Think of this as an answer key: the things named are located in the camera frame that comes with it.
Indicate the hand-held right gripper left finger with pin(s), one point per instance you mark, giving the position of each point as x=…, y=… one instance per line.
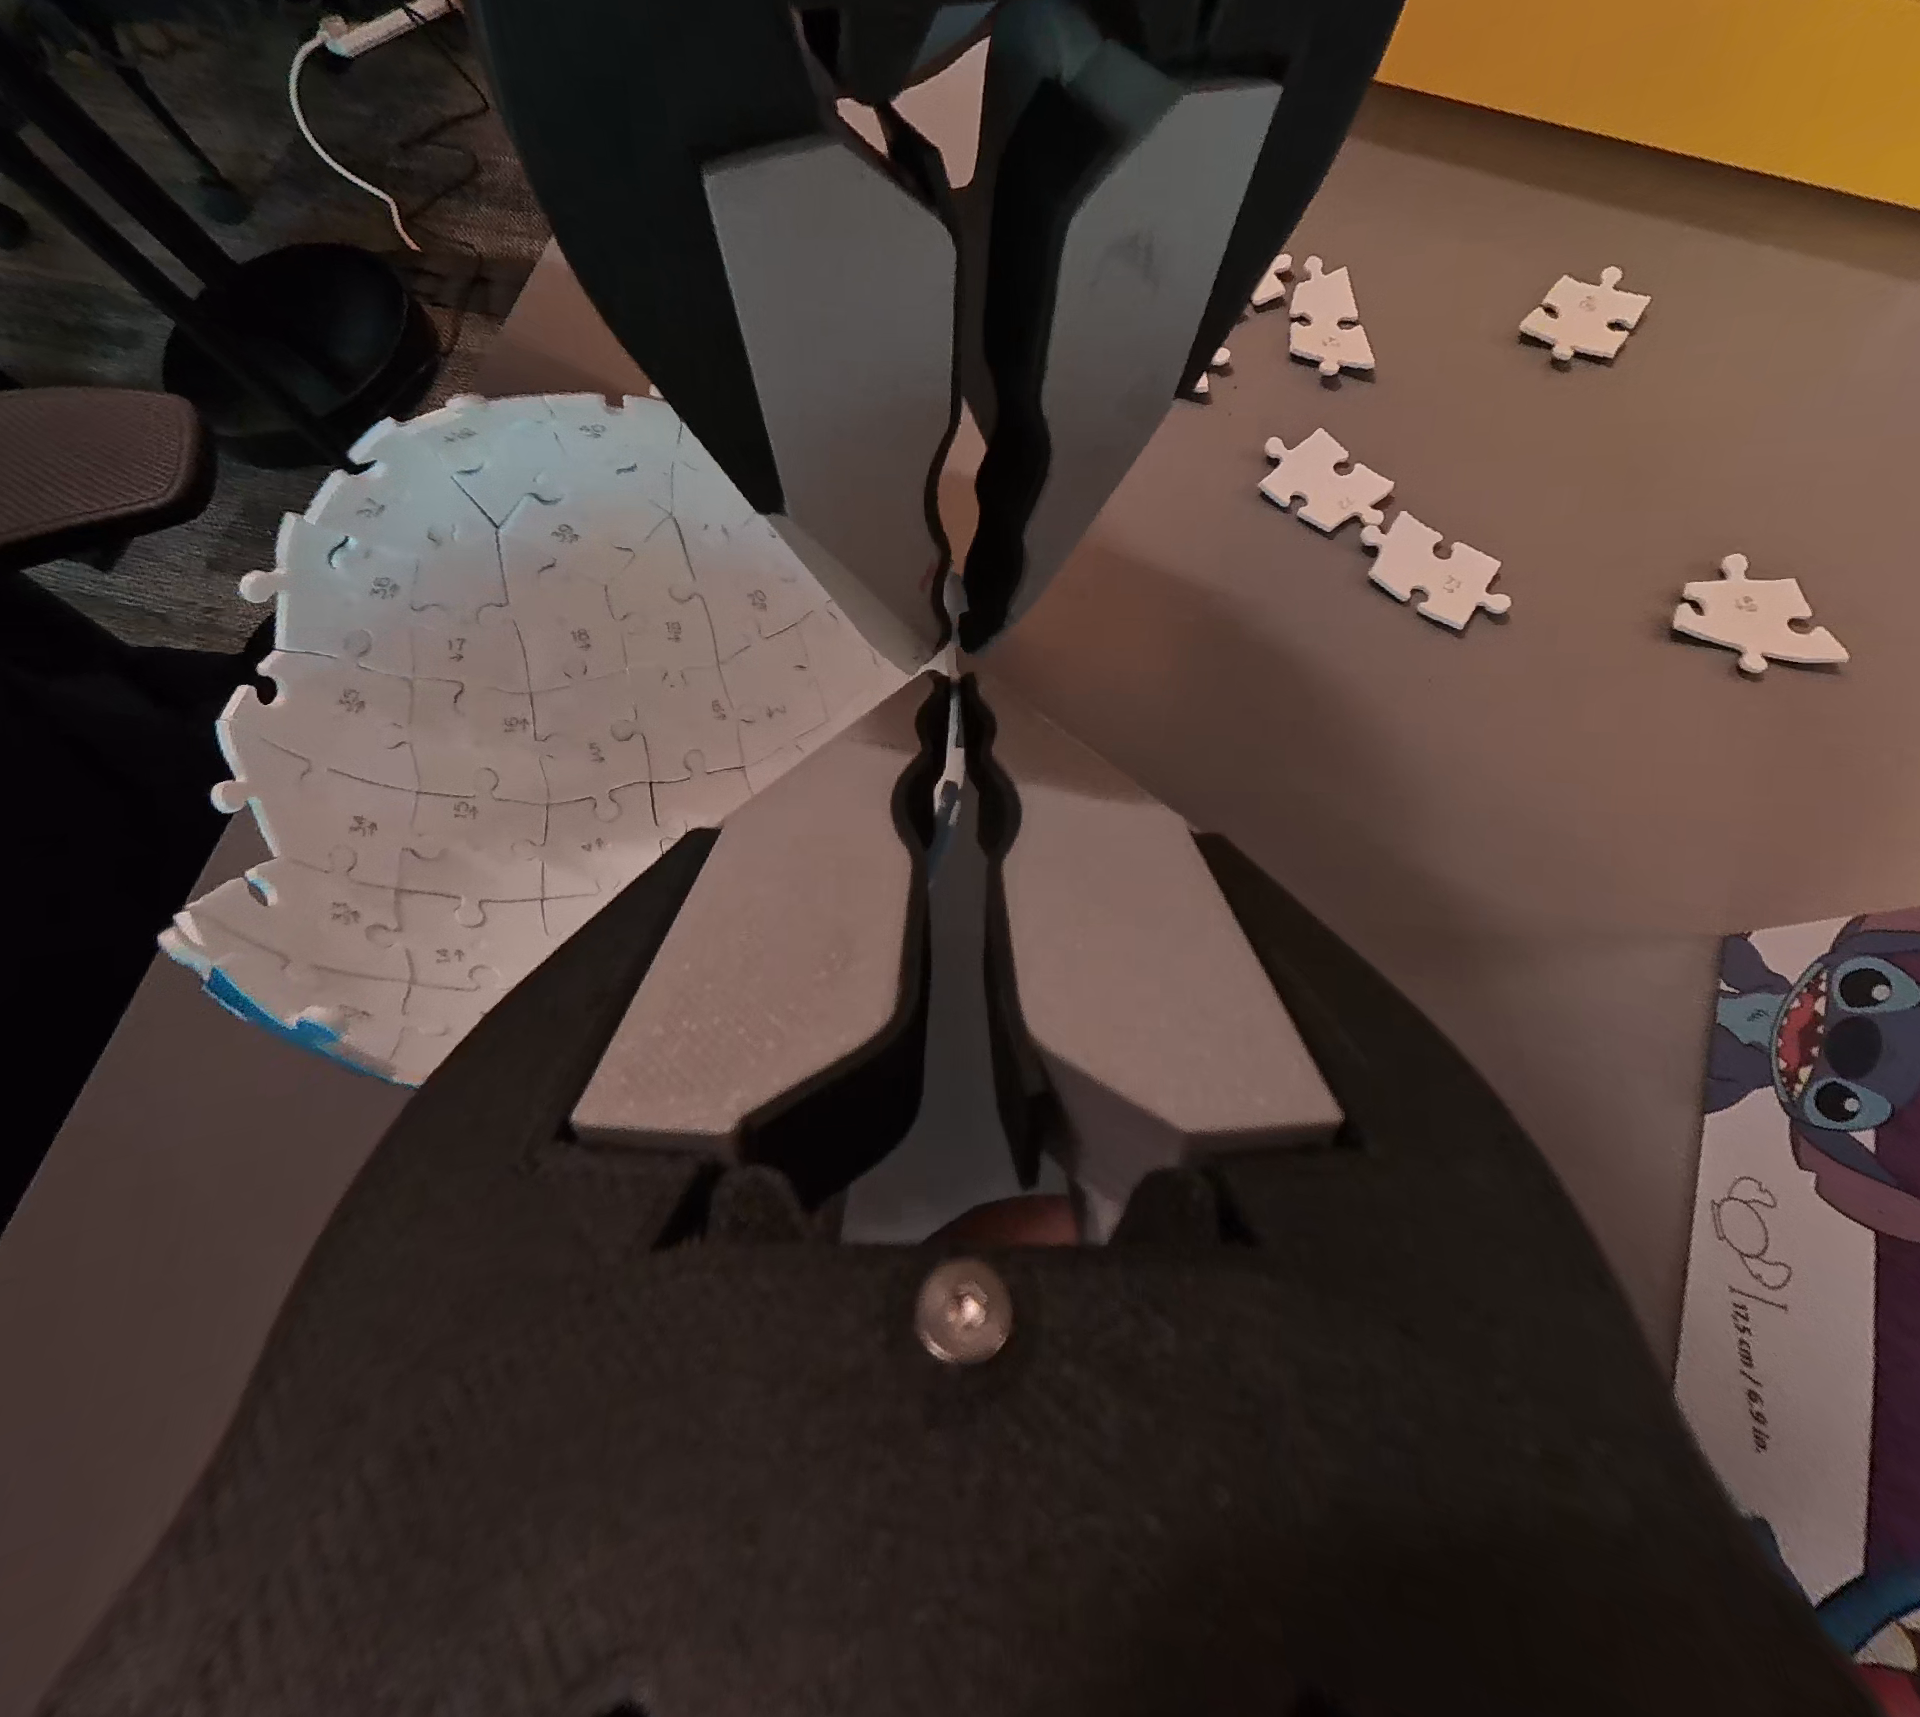
x=782, y=968

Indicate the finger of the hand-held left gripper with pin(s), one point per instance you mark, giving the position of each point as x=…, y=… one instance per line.
x=1156, y=248
x=842, y=336

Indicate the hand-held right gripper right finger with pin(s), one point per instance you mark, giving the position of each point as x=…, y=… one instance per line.
x=1156, y=983

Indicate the partly built puzzle ball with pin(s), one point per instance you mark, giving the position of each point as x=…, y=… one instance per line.
x=496, y=697

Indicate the scattered loose puzzle pieces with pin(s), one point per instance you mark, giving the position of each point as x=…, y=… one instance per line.
x=1448, y=571

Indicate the cartoon printed puzzle box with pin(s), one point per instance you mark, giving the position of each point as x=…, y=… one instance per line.
x=1800, y=1299

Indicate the black round base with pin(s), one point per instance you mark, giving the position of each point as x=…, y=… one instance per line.
x=292, y=346

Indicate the black office chair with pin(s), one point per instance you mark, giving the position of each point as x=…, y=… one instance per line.
x=90, y=473

